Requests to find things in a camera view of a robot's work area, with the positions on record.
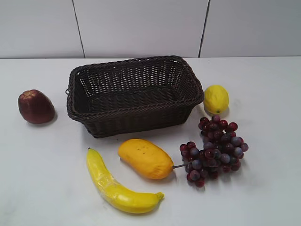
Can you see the dark red apple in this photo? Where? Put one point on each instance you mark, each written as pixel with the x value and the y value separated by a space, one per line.
pixel 35 107

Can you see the black wicker basket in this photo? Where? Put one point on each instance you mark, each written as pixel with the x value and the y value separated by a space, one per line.
pixel 132 95

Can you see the orange yellow mango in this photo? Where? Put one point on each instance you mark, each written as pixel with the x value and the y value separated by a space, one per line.
pixel 147 159

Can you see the yellow lemon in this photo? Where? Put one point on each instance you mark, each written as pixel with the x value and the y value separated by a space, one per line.
pixel 216 99

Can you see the red purple grape bunch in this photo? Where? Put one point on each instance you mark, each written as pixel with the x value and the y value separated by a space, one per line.
pixel 222 151

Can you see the yellow banana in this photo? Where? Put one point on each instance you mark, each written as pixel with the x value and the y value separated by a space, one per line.
pixel 115 193

